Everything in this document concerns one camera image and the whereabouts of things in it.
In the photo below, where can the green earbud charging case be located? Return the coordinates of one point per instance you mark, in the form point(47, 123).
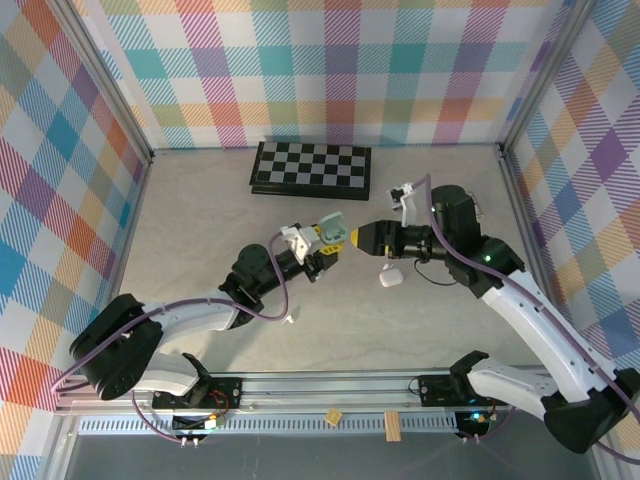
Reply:
point(334, 227)

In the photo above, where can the white earbud charging case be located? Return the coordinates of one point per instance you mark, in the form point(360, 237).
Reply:
point(390, 279)

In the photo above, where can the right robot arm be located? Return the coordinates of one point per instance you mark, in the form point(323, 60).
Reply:
point(550, 330)

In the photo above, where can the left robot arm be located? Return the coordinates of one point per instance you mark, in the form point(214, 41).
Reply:
point(115, 360)

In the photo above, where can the black and white chessboard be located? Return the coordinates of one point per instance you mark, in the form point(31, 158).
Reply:
point(310, 167)

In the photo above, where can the black controller board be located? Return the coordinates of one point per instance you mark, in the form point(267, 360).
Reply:
point(472, 425)
point(192, 426)

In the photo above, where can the small yellow tag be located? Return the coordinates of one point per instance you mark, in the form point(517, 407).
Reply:
point(333, 417)

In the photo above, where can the small wooden block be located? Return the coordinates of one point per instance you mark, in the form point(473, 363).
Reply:
point(393, 426)

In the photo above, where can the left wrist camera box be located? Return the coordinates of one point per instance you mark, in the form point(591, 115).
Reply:
point(297, 242)

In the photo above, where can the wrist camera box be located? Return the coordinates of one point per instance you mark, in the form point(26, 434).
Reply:
point(297, 242)
point(406, 207)

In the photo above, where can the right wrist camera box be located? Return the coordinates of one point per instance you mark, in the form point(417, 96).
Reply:
point(406, 207)

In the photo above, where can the aluminium side rail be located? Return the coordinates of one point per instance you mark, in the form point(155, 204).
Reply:
point(520, 210)
point(135, 200)

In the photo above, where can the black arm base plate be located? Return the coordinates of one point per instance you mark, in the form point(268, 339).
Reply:
point(220, 392)
point(440, 390)

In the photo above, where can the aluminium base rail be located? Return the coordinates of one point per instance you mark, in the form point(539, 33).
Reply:
point(325, 390)

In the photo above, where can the aluminium frame post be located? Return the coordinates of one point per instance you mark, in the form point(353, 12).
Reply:
point(106, 87)
point(546, 75)

